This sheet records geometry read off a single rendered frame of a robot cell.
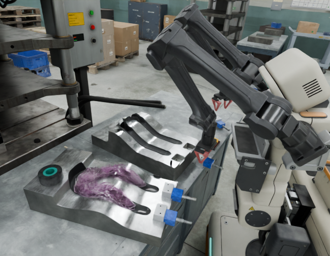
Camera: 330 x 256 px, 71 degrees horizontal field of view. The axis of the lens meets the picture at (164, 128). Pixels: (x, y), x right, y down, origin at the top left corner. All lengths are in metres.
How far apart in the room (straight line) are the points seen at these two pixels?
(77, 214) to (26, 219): 0.20
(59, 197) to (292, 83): 0.84
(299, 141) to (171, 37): 0.44
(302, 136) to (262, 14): 6.73
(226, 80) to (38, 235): 0.78
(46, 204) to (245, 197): 0.77
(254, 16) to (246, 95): 6.76
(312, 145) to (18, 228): 0.96
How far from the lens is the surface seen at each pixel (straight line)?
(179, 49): 0.65
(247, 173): 0.91
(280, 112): 0.69
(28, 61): 4.56
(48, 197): 0.91
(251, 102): 0.66
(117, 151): 1.16
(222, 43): 1.06
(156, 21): 7.93
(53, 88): 1.39
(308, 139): 0.72
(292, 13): 7.29
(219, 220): 1.64
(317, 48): 7.36
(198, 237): 1.87
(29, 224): 0.99
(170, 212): 0.85
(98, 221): 0.87
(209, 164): 1.12
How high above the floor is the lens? 1.53
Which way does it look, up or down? 31 degrees down
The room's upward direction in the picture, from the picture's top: 4 degrees clockwise
